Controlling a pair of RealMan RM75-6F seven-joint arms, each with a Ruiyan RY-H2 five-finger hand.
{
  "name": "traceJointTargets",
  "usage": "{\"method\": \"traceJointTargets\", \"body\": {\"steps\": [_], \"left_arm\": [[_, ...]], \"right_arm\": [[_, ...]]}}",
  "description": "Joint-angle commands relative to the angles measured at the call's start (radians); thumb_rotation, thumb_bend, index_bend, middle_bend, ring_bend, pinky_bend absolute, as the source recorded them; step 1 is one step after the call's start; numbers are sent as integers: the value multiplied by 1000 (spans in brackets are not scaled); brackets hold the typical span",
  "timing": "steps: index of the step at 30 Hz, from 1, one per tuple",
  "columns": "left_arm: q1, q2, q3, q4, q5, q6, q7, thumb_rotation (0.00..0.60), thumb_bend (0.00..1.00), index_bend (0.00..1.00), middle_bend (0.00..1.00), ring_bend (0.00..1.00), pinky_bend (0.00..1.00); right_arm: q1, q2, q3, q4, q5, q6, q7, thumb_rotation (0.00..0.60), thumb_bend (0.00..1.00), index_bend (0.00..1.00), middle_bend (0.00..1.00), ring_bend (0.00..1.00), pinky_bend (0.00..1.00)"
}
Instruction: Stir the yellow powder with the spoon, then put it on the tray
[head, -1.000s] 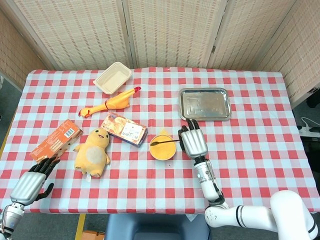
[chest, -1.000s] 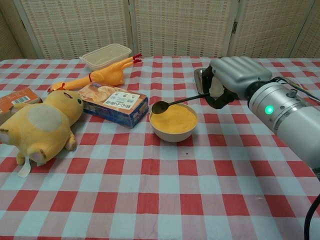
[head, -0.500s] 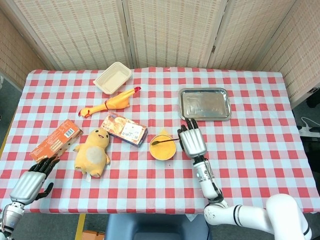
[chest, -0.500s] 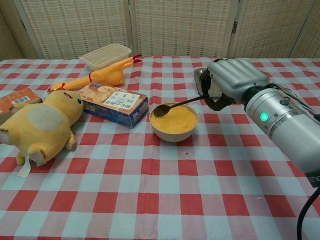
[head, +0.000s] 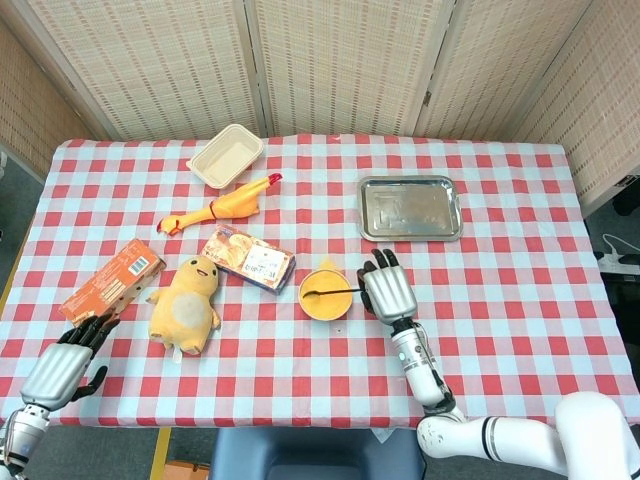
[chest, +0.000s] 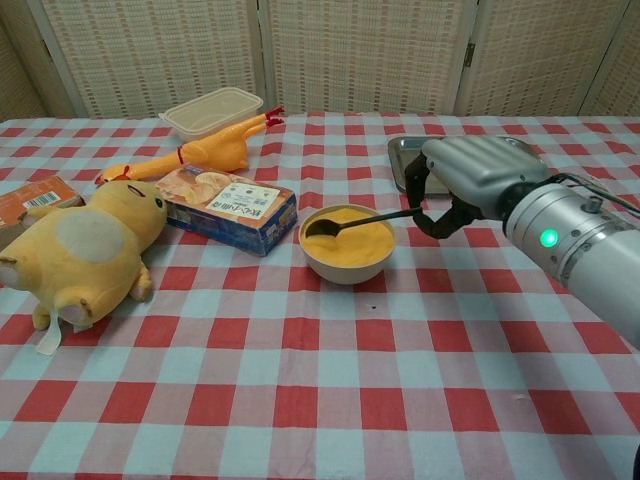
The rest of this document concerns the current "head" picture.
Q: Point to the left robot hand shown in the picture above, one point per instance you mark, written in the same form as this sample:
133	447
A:
55	372

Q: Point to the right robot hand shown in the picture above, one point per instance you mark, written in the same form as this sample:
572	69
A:
390	295

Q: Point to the black spoon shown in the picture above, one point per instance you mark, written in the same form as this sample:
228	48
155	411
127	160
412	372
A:
330	291

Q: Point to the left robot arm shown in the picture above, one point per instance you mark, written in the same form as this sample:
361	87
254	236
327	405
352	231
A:
22	435

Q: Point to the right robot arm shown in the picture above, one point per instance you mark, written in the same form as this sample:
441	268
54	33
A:
417	365

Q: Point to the off-white bowl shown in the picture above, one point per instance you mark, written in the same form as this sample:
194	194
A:
326	317

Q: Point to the steel tray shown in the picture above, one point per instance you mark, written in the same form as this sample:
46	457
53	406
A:
410	207

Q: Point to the yellow powder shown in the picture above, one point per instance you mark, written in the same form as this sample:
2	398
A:
325	306

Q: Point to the red white checkered tablecloth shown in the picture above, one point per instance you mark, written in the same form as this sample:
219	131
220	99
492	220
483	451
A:
320	370

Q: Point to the orange cardboard box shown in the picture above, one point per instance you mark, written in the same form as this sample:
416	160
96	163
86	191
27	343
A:
110	285

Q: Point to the yellow plush toy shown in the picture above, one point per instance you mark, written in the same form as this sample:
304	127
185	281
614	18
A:
185	310

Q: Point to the blue orange food box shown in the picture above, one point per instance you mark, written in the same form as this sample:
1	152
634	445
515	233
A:
250	257

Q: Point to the orange floor box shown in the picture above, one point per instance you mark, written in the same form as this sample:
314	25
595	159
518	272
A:
187	471

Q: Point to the dark blue chair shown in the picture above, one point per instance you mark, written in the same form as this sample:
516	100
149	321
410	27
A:
310	450

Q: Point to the yellow rubber chicken toy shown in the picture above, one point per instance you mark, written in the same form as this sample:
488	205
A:
235	202

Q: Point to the beige plastic food container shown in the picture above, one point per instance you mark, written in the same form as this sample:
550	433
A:
225	157

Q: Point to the white power strip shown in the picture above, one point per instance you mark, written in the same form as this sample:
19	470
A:
620	261

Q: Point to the woven folding screen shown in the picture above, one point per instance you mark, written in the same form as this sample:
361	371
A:
345	65

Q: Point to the black floor object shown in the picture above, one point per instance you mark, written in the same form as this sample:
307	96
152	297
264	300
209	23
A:
629	202

